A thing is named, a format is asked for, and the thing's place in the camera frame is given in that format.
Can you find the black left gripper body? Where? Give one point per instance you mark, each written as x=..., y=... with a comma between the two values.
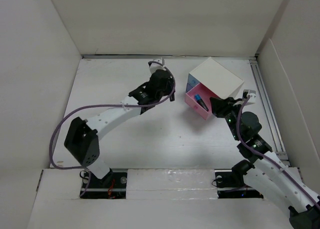
x=168, y=90

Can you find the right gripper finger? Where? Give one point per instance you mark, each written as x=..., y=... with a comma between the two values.
x=219, y=107
x=230, y=102

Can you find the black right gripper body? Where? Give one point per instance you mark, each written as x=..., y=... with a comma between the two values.
x=232, y=119

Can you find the pink drawer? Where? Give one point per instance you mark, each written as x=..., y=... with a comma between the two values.
x=205, y=94

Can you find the small black object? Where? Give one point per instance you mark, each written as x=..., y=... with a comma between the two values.
x=200, y=101

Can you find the dark blue drawer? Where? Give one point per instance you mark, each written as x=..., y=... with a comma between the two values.
x=189, y=86

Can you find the light blue drawer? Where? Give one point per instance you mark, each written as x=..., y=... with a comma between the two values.
x=192, y=80

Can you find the green cap marker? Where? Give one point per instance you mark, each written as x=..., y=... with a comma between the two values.
x=172, y=97

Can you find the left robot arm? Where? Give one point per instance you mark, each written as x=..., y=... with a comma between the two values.
x=84, y=135

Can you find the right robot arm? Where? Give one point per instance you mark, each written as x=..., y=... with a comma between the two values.
x=262, y=170

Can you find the white drawer cabinet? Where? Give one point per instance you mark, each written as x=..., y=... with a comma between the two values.
x=217, y=78

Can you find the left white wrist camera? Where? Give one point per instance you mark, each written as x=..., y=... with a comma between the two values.
x=156, y=64

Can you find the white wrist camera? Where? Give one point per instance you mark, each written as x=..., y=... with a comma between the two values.
x=156, y=64
x=249, y=96

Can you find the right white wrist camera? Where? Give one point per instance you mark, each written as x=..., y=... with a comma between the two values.
x=249, y=96

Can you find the aluminium rail right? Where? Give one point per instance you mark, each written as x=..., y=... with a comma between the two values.
x=271, y=120

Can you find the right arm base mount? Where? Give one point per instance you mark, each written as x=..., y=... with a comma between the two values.
x=230, y=182

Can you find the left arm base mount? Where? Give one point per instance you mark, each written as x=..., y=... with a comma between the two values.
x=113, y=186

